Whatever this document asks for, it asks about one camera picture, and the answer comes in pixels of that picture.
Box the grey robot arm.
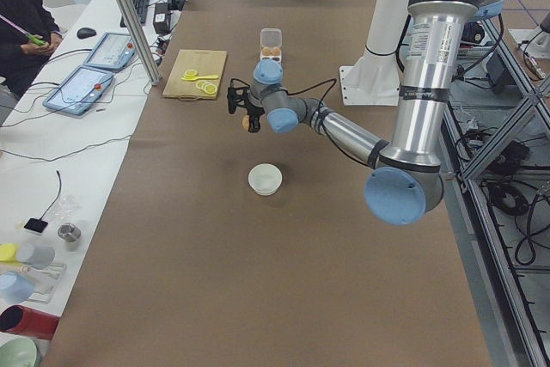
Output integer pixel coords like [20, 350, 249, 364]
[227, 0, 504, 225]

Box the green handled tool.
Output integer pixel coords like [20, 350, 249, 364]
[0, 15, 46, 46]

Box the aluminium frame rail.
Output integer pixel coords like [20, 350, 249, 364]
[437, 18, 550, 367]

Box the clear plastic egg box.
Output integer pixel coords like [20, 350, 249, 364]
[260, 28, 283, 64]

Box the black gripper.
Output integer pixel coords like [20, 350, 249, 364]
[242, 94, 265, 134]

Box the small black square pad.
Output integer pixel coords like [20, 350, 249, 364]
[23, 217, 48, 234]

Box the near blue teach pendant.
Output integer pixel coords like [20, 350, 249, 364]
[42, 65, 114, 116]

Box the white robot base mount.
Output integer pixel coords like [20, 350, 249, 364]
[339, 0, 408, 106]

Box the grey cup on rack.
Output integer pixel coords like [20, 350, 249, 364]
[15, 243, 55, 269]

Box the yellow plastic knife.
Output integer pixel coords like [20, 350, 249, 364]
[180, 75, 219, 82]

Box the red cylinder cup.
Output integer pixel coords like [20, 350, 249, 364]
[1, 305, 60, 340]

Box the far blue teach pendant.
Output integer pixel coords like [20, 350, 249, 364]
[83, 32, 136, 71]

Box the white round bowl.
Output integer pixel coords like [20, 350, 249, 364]
[247, 163, 283, 196]

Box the white side table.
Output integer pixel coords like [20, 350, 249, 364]
[0, 0, 190, 367]

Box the metal cylinder in corner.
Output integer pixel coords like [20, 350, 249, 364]
[57, 223, 82, 252]

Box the lemon slice middle of row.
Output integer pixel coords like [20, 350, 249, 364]
[199, 83, 217, 95]

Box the clear box in corner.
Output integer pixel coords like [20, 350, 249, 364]
[19, 261, 67, 304]

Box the light blue cup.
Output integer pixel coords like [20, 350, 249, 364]
[0, 272, 34, 304]

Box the person in black clothes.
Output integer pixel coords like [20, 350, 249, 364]
[1, 0, 62, 97]

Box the yellow cup on rack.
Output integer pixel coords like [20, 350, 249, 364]
[0, 243, 18, 262]

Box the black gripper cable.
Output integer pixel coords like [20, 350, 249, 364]
[229, 77, 338, 104]

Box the black computer mouse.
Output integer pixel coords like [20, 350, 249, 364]
[76, 27, 97, 40]

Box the black keyboard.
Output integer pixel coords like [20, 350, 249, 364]
[119, 0, 150, 28]

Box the aluminium frame post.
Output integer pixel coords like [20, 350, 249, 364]
[116, 0, 161, 86]

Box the wooden cutting board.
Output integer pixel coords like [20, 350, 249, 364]
[162, 49, 227, 101]

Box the black power adapter box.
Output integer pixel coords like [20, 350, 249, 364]
[153, 3, 172, 35]

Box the pale green bowl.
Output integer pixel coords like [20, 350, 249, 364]
[0, 337, 41, 367]

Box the blue teach pendant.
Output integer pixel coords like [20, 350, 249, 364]
[42, 65, 114, 116]
[83, 32, 136, 71]

